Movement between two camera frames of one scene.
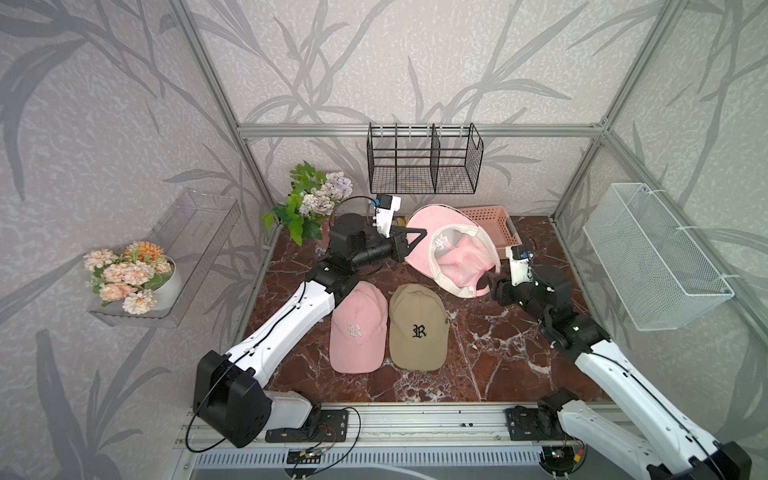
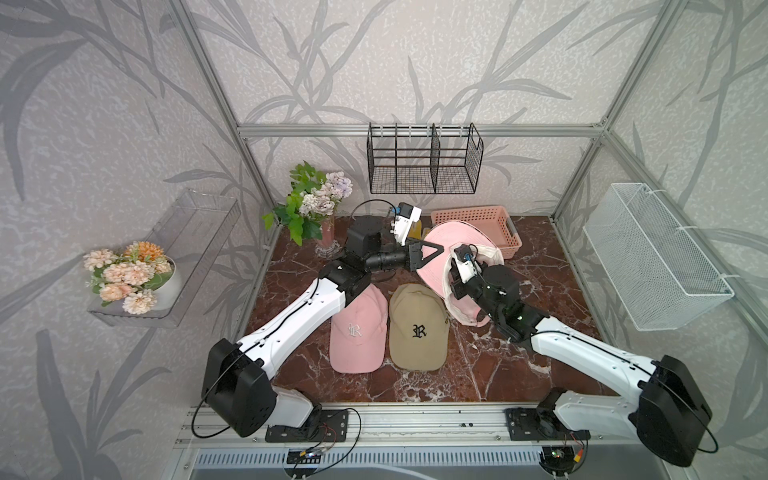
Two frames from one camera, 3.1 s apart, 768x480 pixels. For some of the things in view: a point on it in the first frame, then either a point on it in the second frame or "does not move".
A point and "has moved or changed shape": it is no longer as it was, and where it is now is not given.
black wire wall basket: (423, 159) does not move
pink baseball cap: (455, 252) has moved or changed shape
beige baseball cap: (419, 327) does not move
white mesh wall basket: (659, 277) does not move
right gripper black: (501, 291) → (456, 284)
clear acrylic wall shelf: (193, 234) does not move
